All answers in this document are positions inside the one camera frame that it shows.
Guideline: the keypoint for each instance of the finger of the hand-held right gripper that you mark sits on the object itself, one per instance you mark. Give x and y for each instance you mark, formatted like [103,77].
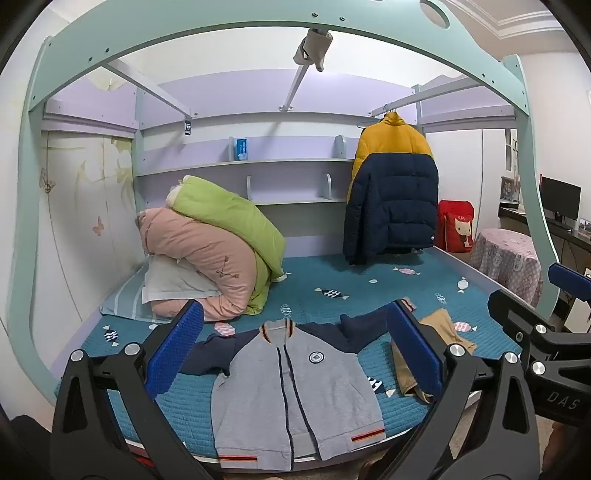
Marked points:
[568,279]
[512,314]

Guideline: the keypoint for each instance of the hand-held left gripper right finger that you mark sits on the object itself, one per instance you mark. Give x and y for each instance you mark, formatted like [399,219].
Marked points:
[415,353]

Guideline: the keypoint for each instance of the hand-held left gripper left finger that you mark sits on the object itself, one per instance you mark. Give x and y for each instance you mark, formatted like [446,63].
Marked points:
[178,344]

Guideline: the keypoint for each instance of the grey navy zip jacket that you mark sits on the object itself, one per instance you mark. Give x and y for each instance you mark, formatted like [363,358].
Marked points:
[258,387]

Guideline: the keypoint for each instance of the person's right forearm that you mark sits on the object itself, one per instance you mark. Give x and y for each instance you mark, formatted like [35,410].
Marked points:
[561,454]

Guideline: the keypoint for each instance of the khaki pants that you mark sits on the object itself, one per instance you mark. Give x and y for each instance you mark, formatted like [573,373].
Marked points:
[445,330]

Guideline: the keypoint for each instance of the round table with pink cloth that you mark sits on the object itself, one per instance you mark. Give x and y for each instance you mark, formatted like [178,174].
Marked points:
[503,258]

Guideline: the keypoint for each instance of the white pillow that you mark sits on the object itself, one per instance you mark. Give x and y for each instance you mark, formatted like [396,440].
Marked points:
[171,281]

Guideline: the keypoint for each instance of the striped pillow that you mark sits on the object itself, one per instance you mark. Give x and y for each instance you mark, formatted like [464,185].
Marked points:
[124,297]

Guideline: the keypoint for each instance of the dark desk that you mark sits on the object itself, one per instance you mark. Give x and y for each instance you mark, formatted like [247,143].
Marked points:
[521,216]

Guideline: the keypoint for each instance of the black monitor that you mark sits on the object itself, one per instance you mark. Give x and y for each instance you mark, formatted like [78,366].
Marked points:
[561,196]

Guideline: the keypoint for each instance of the teal quilted bed mat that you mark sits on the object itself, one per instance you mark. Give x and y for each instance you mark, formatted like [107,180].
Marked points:
[351,277]

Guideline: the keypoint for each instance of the pink quilt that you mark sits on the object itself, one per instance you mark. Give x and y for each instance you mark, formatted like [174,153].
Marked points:
[198,244]

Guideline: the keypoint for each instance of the red bag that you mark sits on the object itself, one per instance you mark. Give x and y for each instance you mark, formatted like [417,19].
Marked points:
[457,226]

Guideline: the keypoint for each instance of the green quilt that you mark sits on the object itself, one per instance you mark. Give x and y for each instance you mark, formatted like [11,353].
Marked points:
[221,203]

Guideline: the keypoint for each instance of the yellow navy puffer jacket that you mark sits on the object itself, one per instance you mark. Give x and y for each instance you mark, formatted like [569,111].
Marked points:
[392,198]

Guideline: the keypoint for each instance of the white wardrobe with butterflies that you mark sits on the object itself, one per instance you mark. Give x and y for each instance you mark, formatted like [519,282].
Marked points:
[78,207]

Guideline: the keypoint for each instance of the small blue box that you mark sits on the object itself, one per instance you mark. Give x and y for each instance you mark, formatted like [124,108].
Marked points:
[241,148]

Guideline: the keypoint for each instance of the black tag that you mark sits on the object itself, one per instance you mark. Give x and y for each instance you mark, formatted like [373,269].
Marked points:
[188,127]

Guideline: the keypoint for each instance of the grey hanging cloth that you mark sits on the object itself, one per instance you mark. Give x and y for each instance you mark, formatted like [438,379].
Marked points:
[314,48]

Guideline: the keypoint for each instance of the photo frame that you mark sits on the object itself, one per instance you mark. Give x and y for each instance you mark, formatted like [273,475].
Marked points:
[508,189]

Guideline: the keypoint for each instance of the lilac wall shelf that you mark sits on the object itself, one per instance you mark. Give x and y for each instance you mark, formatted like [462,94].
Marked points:
[286,165]

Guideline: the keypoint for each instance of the mint green bunk bed frame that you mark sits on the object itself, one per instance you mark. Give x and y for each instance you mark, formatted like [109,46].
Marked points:
[184,23]

